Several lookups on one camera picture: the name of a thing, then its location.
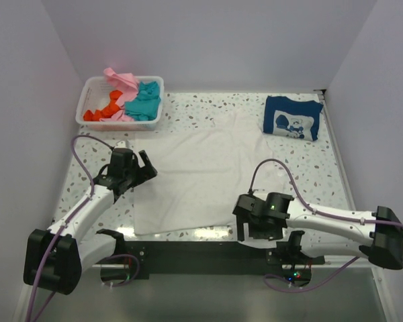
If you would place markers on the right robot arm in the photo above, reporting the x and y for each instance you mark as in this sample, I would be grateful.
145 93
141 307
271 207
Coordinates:
296 232

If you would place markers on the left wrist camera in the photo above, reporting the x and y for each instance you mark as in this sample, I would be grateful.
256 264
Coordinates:
123 145

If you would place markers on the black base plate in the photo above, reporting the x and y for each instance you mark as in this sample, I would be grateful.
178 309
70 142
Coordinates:
209 257

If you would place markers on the pink t-shirt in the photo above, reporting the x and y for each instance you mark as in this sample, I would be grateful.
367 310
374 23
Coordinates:
127 83

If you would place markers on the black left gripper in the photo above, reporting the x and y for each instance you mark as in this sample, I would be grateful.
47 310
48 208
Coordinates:
144 173

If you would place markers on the folded blue printed t-shirt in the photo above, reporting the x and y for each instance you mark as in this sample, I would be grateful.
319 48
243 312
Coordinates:
292 119

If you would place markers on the teal t-shirt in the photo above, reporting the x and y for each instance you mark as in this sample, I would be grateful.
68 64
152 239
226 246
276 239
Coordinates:
145 106

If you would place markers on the white t-shirt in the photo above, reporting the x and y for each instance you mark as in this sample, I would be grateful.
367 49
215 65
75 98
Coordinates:
201 174

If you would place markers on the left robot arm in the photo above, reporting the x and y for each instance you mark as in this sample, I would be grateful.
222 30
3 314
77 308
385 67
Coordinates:
56 257

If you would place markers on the orange t-shirt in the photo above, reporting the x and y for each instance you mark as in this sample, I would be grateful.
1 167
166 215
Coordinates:
111 112

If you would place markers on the white plastic basket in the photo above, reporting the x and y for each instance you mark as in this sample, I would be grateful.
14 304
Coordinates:
95 95

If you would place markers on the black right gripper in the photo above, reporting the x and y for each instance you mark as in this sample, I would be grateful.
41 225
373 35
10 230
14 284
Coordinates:
269 233

